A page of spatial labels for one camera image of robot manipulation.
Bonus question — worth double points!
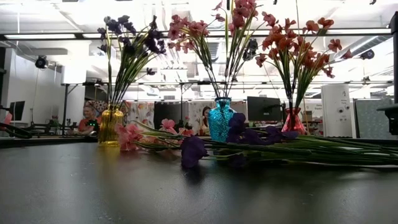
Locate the black beam with light strips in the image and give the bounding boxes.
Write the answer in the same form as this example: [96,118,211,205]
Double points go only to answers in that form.
[0,28,392,40]

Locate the yellow glass vase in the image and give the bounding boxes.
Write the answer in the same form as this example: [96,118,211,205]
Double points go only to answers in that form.
[98,105,124,147]

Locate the floral print partition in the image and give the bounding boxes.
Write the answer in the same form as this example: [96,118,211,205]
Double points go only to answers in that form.
[188,101,217,134]
[83,99,155,129]

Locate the blue glass vase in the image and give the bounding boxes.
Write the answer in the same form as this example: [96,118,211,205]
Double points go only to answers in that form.
[207,96,237,143]

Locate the person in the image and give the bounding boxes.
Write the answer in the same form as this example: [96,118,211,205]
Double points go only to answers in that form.
[77,105,102,135]
[198,106,213,136]

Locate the small black monitor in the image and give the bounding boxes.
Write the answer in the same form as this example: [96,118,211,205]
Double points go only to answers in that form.
[7,100,26,122]

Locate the black frame bracket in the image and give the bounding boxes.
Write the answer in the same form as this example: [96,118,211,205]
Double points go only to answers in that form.
[377,104,398,136]

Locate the black vertical frame post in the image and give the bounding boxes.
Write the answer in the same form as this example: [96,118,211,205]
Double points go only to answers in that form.
[390,11,398,104]

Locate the red glass vase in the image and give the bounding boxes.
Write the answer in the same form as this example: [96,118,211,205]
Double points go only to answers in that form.
[281,107,307,135]

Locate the black ceiling spotlight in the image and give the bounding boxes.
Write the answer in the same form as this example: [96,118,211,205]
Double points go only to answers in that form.
[242,39,259,62]
[34,55,49,70]
[360,49,376,61]

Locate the purple artificial flower bunch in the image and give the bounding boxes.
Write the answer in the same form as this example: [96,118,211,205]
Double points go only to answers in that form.
[96,14,167,108]
[179,112,398,170]

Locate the silver ventilation duct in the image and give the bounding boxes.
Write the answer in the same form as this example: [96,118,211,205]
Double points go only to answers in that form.
[334,35,392,62]

